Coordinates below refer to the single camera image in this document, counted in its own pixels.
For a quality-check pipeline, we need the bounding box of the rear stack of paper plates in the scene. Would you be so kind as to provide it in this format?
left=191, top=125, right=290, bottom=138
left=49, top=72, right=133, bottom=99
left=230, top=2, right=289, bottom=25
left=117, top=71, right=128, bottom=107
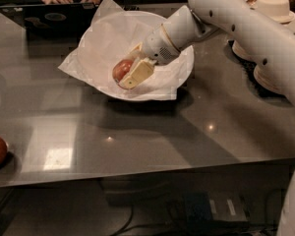
left=232, top=41, right=252, bottom=61

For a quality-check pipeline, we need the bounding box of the front stack of paper plates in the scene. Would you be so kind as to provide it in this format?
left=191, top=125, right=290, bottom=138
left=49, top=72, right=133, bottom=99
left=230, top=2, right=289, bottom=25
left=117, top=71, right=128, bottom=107
left=254, top=66, right=281, bottom=94

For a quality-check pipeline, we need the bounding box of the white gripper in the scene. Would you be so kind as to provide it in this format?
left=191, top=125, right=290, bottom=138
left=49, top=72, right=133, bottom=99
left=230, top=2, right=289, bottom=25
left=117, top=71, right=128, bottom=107
left=118, top=25, right=181, bottom=89

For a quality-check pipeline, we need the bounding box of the stack of paper plates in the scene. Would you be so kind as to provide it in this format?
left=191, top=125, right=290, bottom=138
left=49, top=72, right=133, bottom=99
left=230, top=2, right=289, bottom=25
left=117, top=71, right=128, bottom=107
left=254, top=66, right=281, bottom=94
left=232, top=41, right=252, bottom=61

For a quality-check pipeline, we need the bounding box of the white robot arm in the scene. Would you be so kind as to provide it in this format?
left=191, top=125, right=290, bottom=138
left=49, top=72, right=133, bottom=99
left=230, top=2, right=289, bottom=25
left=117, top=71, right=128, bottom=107
left=112, top=0, right=295, bottom=107

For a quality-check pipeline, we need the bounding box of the black tray under plates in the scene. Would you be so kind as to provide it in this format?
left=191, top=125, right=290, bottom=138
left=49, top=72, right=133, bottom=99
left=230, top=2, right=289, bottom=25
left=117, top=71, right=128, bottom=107
left=233, top=52, right=270, bottom=98

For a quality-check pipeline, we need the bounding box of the white paper bowl on stack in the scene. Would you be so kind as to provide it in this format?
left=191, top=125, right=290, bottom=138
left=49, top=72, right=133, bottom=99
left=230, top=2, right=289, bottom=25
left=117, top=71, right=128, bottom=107
left=253, top=0, right=295, bottom=24

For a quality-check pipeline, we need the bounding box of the black power box under table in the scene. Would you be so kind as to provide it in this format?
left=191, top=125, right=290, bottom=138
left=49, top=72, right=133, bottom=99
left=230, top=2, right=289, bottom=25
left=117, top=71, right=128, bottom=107
left=183, top=192, right=249, bottom=228

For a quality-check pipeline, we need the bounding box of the white paper liner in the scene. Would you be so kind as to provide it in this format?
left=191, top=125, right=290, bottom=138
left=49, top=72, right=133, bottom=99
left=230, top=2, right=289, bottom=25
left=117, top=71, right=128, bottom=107
left=57, top=0, right=192, bottom=102

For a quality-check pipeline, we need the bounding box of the black laptop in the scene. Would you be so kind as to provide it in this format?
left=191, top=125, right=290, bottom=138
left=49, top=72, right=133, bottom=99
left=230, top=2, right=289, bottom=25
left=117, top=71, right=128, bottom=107
left=0, top=2, right=98, bottom=34

